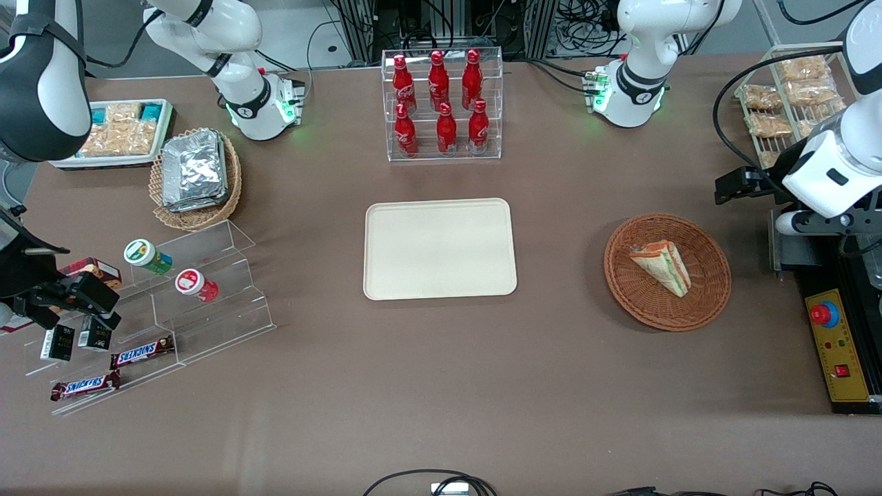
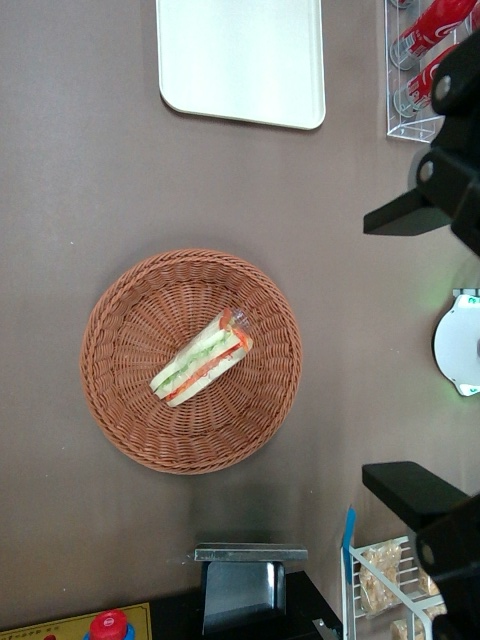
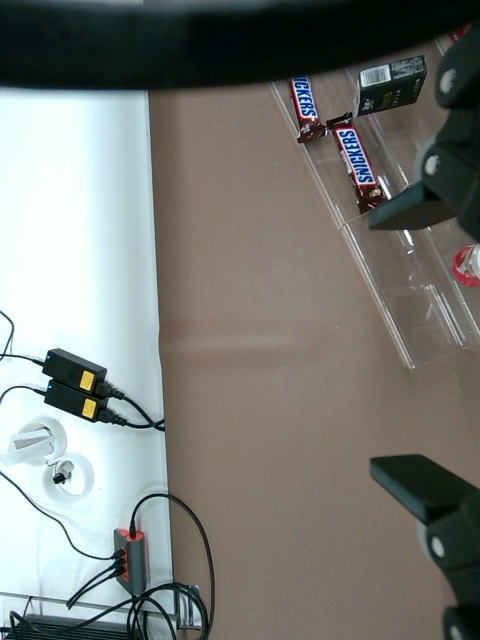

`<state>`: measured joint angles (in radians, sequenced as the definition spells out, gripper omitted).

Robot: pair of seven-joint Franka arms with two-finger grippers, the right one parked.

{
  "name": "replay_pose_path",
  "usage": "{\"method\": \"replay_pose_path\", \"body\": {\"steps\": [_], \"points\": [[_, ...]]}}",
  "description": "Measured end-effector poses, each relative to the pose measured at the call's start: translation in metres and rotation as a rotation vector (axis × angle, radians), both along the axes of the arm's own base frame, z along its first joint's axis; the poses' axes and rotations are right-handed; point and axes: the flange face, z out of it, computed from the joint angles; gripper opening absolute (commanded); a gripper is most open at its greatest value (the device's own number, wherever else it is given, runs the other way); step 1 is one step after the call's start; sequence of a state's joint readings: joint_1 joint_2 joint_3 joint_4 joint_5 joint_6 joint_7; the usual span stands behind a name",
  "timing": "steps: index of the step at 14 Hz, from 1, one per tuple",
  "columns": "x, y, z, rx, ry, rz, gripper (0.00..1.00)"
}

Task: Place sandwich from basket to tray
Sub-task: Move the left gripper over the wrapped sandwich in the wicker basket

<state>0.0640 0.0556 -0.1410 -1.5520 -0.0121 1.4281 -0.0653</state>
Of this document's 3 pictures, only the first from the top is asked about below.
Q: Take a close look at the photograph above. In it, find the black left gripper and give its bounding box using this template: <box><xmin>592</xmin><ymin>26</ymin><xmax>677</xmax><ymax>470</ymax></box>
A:
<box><xmin>715</xmin><ymin>167</ymin><xmax>794</xmax><ymax>206</ymax></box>

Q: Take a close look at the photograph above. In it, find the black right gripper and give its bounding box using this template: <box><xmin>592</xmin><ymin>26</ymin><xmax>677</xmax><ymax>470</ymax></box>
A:
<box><xmin>0</xmin><ymin>271</ymin><xmax>123</xmax><ymax>333</ymax></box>

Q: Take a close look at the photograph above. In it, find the triangle sandwich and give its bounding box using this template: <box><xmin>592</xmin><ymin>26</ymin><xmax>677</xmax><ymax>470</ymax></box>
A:
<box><xmin>628</xmin><ymin>239</ymin><xmax>693</xmax><ymax>299</ymax></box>

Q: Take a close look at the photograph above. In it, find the brown wicker basket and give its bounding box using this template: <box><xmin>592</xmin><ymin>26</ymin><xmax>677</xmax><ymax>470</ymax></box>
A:
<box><xmin>604</xmin><ymin>212</ymin><xmax>733</xmax><ymax>333</ymax></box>

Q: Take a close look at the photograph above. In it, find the light wicker basket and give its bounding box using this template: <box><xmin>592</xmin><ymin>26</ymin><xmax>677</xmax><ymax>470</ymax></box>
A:
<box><xmin>149</xmin><ymin>127</ymin><xmax>243</xmax><ymax>232</ymax></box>

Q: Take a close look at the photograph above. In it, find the white snack tray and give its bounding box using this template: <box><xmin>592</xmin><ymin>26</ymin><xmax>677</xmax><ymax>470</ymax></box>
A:
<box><xmin>48</xmin><ymin>98</ymin><xmax>177</xmax><ymax>172</ymax></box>

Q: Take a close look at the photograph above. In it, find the beige plastic tray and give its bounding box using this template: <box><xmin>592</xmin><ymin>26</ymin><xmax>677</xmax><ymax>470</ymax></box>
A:
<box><xmin>363</xmin><ymin>198</ymin><xmax>518</xmax><ymax>302</ymax></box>

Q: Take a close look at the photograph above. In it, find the small black box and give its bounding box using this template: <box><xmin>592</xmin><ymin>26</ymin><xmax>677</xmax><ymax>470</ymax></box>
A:
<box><xmin>77</xmin><ymin>317</ymin><xmax>114</xmax><ymax>353</ymax></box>
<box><xmin>39</xmin><ymin>324</ymin><xmax>76</xmax><ymax>362</ymax></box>

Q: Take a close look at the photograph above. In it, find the red brown carton box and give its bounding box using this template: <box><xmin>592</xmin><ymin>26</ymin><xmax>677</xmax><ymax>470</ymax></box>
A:
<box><xmin>58</xmin><ymin>257</ymin><xmax>123</xmax><ymax>291</ymax></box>

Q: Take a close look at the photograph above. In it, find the snickers chocolate bar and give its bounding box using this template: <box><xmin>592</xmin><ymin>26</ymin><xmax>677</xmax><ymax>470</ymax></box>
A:
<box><xmin>110</xmin><ymin>335</ymin><xmax>176</xmax><ymax>371</ymax></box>
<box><xmin>50</xmin><ymin>370</ymin><xmax>122</xmax><ymax>402</ymax></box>

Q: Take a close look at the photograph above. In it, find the green lidded cup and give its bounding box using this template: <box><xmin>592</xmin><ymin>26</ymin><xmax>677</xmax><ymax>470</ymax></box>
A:
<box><xmin>123</xmin><ymin>238</ymin><xmax>174</xmax><ymax>276</ymax></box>

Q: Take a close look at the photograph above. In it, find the red lidded cup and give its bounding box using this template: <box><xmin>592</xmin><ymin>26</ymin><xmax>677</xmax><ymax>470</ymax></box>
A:
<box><xmin>174</xmin><ymin>268</ymin><xmax>220</xmax><ymax>303</ymax></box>

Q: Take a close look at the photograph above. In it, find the clear acrylic step display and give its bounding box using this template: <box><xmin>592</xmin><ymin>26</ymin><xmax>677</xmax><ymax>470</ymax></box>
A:
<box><xmin>23</xmin><ymin>219</ymin><xmax>278</xmax><ymax>417</ymax></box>

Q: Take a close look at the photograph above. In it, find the red emergency stop button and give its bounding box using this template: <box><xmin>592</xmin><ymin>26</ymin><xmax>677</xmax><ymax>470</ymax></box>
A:
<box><xmin>810</xmin><ymin>300</ymin><xmax>841</xmax><ymax>329</ymax></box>

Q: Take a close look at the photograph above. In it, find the silver foil pack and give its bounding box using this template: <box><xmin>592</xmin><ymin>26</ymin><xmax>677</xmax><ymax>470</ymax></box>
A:
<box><xmin>161</xmin><ymin>130</ymin><xmax>228</xmax><ymax>205</ymax></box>
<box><xmin>165</xmin><ymin>186</ymin><xmax>230</xmax><ymax>214</ymax></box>

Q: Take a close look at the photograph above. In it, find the cracker snack pack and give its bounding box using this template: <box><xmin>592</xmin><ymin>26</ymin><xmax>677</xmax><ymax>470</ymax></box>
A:
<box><xmin>103</xmin><ymin>103</ymin><xmax>143</xmax><ymax>126</ymax></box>
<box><xmin>79</xmin><ymin>121</ymin><xmax>158</xmax><ymax>157</ymax></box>

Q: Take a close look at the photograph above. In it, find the black control box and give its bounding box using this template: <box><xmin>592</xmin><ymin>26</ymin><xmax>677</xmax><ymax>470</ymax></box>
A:
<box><xmin>769</xmin><ymin>207</ymin><xmax>882</xmax><ymax>416</ymax></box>

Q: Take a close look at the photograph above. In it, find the red cola bottle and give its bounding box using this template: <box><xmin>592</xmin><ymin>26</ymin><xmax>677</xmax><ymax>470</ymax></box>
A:
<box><xmin>393</xmin><ymin>103</ymin><xmax>420</xmax><ymax>158</ymax></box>
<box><xmin>468</xmin><ymin>99</ymin><xmax>491</xmax><ymax>154</ymax></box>
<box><xmin>428</xmin><ymin>50</ymin><xmax>451</xmax><ymax>112</ymax></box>
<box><xmin>461</xmin><ymin>49</ymin><xmax>484</xmax><ymax>111</ymax></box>
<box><xmin>435</xmin><ymin>103</ymin><xmax>459</xmax><ymax>156</ymax></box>
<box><xmin>392</xmin><ymin>54</ymin><xmax>418</xmax><ymax>115</ymax></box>

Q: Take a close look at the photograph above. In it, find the clear acrylic bottle rack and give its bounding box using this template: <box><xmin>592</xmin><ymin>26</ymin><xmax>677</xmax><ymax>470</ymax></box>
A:
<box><xmin>381</xmin><ymin>48</ymin><xmax>504</xmax><ymax>163</ymax></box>

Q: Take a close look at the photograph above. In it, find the white wire rack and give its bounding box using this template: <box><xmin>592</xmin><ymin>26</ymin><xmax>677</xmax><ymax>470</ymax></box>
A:
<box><xmin>734</xmin><ymin>43</ymin><xmax>882</xmax><ymax>188</ymax></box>

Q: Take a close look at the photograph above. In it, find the tangled black cable bundle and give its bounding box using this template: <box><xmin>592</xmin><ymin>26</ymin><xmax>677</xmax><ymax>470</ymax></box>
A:
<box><xmin>551</xmin><ymin>0</ymin><xmax>629</xmax><ymax>43</ymax></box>

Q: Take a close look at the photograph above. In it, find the aluminium frame post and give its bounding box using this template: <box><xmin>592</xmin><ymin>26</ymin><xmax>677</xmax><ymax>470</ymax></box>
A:
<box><xmin>339</xmin><ymin>0</ymin><xmax>378</xmax><ymax>64</ymax></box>
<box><xmin>522</xmin><ymin>0</ymin><xmax>560</xmax><ymax>61</ymax></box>

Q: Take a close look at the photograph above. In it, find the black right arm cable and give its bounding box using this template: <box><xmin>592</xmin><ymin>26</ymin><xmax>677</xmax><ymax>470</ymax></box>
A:
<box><xmin>81</xmin><ymin>10</ymin><xmax>167</xmax><ymax>70</ymax></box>

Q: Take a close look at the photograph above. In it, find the black floor cable loop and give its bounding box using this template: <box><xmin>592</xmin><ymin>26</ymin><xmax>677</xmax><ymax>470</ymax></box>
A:
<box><xmin>362</xmin><ymin>469</ymin><xmax>498</xmax><ymax>496</ymax></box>

